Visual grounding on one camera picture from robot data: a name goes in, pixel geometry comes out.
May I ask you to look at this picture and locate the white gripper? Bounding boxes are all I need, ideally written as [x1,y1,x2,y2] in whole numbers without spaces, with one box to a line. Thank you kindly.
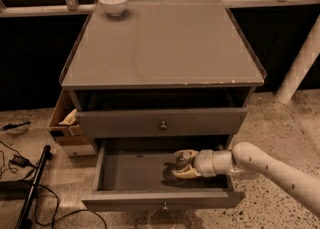
[172,149,216,179]

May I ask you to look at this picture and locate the clear plastic water bottle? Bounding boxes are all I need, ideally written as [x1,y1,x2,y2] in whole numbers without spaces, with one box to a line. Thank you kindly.
[162,158,189,183]

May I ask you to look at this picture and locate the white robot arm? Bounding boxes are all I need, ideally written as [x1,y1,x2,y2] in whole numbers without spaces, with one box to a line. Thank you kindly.
[172,142,320,217]

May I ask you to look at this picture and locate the grey open middle drawer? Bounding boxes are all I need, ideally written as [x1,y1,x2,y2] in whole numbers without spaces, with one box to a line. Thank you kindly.
[82,136,245,212]

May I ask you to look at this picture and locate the grey top drawer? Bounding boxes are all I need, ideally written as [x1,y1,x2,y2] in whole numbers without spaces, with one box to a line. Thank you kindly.
[71,87,252,138]

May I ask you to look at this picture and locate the grey drawer cabinet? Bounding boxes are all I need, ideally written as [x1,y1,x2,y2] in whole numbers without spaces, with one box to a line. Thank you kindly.
[58,0,267,154]

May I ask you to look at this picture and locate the cardboard box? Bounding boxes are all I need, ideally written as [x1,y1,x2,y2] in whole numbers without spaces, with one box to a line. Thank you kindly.
[48,91,95,157]

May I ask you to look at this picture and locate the black pole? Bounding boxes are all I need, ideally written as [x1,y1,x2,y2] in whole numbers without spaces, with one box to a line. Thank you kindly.
[15,145,52,229]

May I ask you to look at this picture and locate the black power adapter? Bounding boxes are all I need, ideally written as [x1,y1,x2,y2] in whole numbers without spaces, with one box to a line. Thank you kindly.
[9,155,30,168]

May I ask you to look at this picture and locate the white ceramic bowl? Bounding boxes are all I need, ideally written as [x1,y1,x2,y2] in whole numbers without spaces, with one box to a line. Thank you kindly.
[98,0,128,16]

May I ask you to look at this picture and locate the black tool on floor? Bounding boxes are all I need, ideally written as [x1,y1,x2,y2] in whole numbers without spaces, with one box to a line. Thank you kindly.
[0,121,30,132]

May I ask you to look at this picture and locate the white diagonal post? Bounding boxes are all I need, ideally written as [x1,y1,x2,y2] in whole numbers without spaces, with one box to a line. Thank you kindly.
[275,15,320,104]

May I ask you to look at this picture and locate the black cable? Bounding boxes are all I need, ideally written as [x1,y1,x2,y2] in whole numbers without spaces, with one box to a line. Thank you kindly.
[0,141,108,229]

